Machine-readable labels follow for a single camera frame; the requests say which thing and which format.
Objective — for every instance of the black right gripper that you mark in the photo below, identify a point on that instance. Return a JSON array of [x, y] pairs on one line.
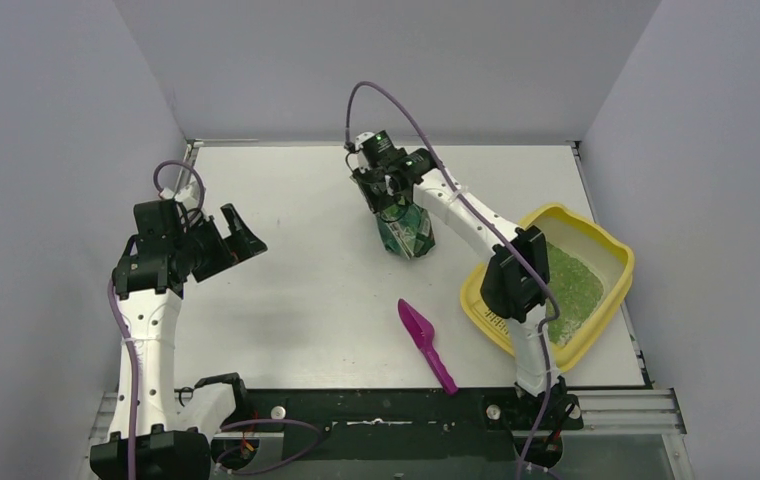
[[383, 192]]

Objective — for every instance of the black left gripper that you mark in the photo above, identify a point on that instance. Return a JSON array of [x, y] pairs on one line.
[[241, 242]]

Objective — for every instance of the green cat litter bag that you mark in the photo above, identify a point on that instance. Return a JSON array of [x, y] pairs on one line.
[[406, 230]]

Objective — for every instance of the magenta plastic scoop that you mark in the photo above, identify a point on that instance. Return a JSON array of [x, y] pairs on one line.
[[422, 333]]

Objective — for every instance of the yellow litter box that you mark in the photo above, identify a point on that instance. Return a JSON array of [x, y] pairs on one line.
[[609, 259]]

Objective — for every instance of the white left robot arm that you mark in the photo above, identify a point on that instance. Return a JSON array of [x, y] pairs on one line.
[[149, 436]]

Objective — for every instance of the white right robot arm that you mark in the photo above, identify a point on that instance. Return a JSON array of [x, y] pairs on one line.
[[515, 283]]

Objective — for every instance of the green litter granules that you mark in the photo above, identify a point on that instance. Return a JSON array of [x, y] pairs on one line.
[[578, 292]]

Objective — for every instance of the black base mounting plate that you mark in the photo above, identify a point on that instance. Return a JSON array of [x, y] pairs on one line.
[[492, 424]]

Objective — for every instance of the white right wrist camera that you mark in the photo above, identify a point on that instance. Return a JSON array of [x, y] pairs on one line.
[[355, 145]]

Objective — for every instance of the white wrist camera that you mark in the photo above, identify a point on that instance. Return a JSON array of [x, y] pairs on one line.
[[189, 195], [355, 145]]

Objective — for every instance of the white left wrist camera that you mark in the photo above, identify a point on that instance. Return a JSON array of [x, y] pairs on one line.
[[189, 195]]

